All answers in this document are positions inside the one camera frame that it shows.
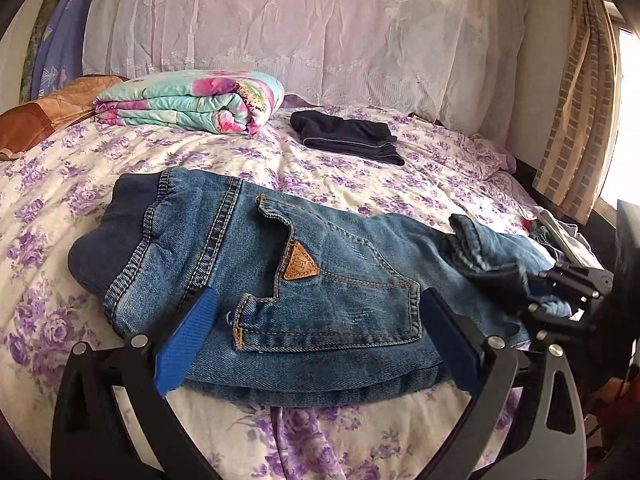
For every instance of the white lace headboard cover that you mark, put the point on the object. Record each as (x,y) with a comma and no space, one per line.
(300,25)

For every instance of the folded navy pants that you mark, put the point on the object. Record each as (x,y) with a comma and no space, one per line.
(345,135)

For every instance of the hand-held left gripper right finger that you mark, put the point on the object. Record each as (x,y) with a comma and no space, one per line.
(450,340)

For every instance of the plaid curtain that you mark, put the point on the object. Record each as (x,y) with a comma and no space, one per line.
(580,110)

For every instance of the blue denim pants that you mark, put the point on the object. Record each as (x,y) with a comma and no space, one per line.
(325,260)

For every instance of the brown pillow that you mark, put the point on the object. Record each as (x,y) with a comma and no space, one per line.
(45,115)

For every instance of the purple floral pillow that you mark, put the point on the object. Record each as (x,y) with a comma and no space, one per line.
(475,152)

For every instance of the blue patterned cloth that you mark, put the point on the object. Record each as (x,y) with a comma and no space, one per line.
(60,40)

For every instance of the purple floral bed sheet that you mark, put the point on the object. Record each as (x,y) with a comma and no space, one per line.
(75,185)

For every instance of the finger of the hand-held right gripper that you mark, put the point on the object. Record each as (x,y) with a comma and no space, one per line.
(580,277)
(560,317)

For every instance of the window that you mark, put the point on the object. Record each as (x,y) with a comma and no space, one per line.
(627,110)

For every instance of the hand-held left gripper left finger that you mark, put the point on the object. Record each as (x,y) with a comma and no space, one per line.
(185,340)

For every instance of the folded floral blanket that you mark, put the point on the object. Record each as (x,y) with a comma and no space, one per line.
(190,100)

